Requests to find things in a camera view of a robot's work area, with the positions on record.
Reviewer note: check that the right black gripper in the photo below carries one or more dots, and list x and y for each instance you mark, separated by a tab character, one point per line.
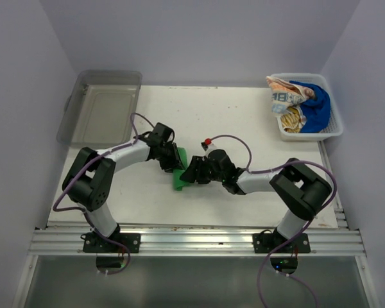
192	175

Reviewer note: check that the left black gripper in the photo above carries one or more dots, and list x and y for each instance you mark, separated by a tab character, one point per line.
174	163

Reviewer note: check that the green microfiber towel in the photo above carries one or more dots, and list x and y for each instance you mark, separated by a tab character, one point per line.
179	184

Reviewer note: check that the printed patterned towel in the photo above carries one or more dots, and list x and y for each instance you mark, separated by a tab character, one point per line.
285	94

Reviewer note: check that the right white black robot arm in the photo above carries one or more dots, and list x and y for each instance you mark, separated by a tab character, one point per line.
305	188

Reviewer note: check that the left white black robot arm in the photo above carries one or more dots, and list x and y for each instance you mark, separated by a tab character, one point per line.
87	184

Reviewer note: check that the clear grey plastic bin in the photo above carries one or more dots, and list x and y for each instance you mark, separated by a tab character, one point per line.
97	113

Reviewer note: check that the yellow striped cloth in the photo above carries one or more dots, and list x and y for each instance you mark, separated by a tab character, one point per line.
293	120

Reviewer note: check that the blue cloth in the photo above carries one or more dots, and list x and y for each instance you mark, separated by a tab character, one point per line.
316	110

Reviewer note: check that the white perforated plastic basket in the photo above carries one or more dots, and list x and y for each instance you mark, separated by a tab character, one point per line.
334	127

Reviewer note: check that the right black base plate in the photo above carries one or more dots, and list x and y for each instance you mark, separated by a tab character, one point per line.
265	242

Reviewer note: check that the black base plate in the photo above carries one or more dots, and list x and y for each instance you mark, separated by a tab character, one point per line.
265	242
121	242

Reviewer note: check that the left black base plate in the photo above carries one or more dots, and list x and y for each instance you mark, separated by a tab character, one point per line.
121	242

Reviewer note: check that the aluminium mounting rail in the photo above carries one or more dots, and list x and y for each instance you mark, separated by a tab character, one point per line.
194	242

